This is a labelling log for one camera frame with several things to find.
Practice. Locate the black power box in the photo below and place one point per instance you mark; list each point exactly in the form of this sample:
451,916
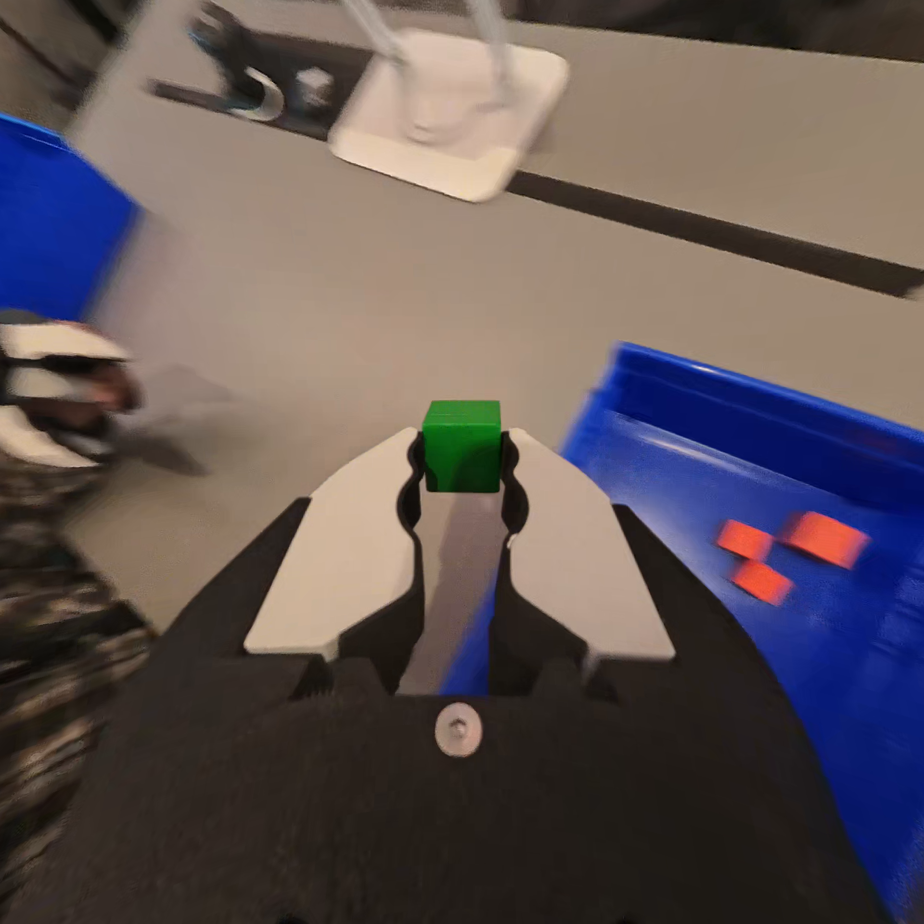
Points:
220,50

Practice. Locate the person's left hand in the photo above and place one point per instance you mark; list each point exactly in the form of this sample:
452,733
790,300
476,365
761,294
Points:
108,393

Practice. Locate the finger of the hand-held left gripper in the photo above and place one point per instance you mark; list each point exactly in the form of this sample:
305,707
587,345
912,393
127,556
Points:
43,382
65,343

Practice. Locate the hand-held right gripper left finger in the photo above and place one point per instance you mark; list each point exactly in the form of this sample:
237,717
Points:
339,563

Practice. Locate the red wooden cube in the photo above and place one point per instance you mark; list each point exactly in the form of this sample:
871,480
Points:
826,538
743,540
761,581

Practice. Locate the person's left forearm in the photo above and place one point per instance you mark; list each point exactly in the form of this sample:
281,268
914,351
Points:
50,613

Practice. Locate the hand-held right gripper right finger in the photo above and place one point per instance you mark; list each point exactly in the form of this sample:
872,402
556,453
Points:
585,570

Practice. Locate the blue-edged black box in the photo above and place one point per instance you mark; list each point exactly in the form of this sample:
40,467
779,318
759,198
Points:
314,86

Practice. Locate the white monitor base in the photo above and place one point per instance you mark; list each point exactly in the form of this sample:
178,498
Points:
498,79

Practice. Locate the green wooden cube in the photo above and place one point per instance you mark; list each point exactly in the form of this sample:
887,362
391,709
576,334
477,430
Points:
462,447

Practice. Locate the blue plastic container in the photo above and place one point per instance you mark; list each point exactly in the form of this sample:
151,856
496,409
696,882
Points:
686,469

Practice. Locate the blue plastic bin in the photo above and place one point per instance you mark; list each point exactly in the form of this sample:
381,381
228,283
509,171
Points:
58,216

